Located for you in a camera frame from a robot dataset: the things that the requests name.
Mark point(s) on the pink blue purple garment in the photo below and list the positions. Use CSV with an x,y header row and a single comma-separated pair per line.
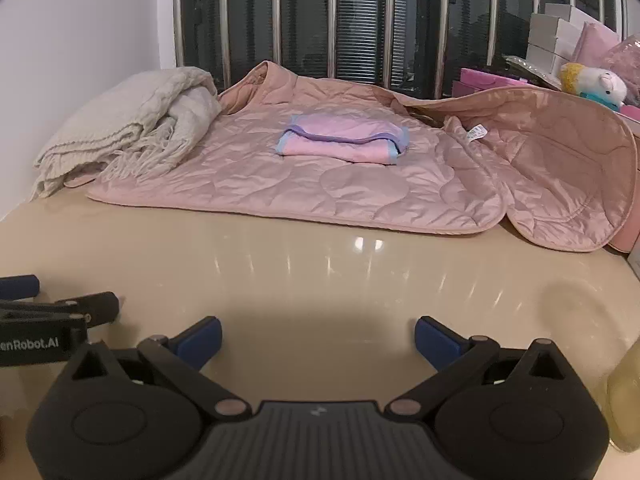
x,y
345,137

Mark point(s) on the pink box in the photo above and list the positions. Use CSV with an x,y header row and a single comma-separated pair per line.
x,y
473,81

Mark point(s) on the white plush toy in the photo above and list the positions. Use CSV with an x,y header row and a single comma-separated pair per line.
x,y
595,84

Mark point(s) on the metal window railing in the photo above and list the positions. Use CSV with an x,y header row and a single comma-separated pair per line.
x,y
417,47

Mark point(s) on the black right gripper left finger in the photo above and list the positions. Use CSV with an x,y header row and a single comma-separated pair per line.
x,y
136,413

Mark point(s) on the cream knitted blanket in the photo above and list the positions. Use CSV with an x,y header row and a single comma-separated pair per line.
x,y
141,128

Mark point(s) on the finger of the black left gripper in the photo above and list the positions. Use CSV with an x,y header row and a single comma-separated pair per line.
x,y
19,287
32,333

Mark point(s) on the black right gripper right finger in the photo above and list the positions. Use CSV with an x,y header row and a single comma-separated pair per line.
x,y
503,413

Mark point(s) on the white boxes stack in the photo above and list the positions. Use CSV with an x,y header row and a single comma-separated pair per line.
x,y
563,34

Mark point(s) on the pink quilted jacket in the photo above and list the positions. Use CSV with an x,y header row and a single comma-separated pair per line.
x,y
560,168

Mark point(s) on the pink glittery bag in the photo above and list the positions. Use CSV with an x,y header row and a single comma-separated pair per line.
x,y
607,52

